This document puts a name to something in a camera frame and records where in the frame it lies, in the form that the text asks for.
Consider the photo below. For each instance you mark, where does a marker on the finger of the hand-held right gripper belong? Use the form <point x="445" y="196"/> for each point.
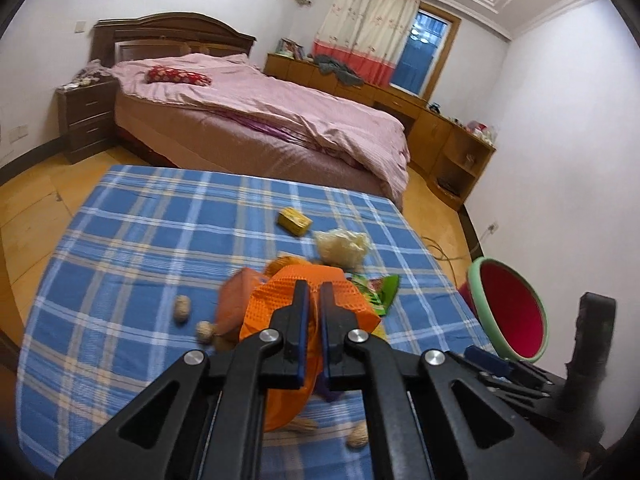
<point x="515" y="387"/>
<point x="487" y="358"/>

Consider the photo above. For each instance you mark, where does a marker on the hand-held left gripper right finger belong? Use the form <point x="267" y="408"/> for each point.
<point x="325" y="360"/>

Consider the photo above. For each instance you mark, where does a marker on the blue plaid cloth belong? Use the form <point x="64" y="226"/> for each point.
<point x="150" y="240"/>

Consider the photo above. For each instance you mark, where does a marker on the walnut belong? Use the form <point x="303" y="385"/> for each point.
<point x="357" y="439"/>
<point x="182" y="308"/>
<point x="205" y="332"/>

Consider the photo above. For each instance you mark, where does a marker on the red floral pillow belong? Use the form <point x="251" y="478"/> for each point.
<point x="177" y="76"/>

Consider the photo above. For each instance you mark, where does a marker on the row of books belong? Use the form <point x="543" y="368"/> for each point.
<point x="291" y="49"/>

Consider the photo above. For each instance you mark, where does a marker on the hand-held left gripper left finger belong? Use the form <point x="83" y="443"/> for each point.
<point x="301" y="360"/>

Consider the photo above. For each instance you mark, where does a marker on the grey clothes pile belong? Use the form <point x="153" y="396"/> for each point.
<point x="337" y="67"/>

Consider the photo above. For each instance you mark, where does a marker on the white light switch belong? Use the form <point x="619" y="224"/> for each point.
<point x="80" y="26"/>

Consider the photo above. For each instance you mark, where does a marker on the yellow box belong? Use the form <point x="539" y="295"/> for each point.
<point x="295" y="221"/>

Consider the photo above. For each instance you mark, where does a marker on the red bin with green rim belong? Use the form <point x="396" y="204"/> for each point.
<point x="515" y="310"/>

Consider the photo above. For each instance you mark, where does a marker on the clutter on nightstand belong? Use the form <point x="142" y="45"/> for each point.
<point x="90" y="74"/>

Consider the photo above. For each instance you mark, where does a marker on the floral curtain with red hem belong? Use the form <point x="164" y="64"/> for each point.
<point x="365" y="25"/>

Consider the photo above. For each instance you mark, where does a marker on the dark wooden nightstand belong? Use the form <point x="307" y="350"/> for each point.
<point x="87" y="115"/>

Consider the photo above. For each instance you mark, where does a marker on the dark wooden headboard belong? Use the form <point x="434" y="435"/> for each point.
<point x="170" y="30"/>

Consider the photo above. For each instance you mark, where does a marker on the orange packet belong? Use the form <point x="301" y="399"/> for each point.
<point x="237" y="300"/>

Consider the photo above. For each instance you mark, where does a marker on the white wall outlet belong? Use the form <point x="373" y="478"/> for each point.
<point x="493" y="227"/>

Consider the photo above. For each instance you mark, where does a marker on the orange mesh bag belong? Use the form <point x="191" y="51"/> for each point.
<point x="280" y="297"/>

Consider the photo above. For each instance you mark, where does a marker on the window with wooden frame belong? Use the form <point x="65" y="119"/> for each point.
<point x="422" y="50"/>

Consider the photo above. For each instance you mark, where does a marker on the small black object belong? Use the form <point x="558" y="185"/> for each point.
<point x="434" y="106"/>

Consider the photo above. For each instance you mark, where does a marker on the green snack wrapper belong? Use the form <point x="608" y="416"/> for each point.
<point x="382" y="292"/>

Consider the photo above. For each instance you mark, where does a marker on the long wooden cabinet desk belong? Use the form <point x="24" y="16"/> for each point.
<point x="430" y="132"/>

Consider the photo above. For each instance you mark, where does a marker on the black device on shelf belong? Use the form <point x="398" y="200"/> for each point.
<point x="448" y="184"/>

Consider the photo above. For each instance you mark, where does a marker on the pink duvet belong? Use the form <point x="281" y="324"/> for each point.
<point x="280" y="110"/>

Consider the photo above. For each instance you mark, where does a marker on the small bottles and cups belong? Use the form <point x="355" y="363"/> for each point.
<point x="482" y="131"/>

